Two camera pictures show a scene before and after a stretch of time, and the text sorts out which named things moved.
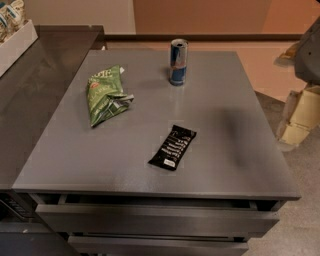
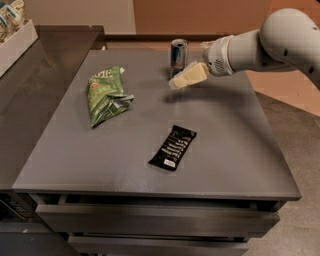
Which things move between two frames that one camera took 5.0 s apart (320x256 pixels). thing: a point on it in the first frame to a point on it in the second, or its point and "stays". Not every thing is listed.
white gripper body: x=308 y=60 to x=216 y=57
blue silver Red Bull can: x=178 y=61 stays
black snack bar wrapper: x=173 y=147 stays
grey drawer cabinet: x=154 y=153 stays
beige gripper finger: x=294 y=133 to x=196 y=72
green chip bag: x=105 y=94 stays
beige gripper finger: x=291 y=102 to x=189 y=67
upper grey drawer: x=157 y=219 stays
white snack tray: x=14 y=46 stays
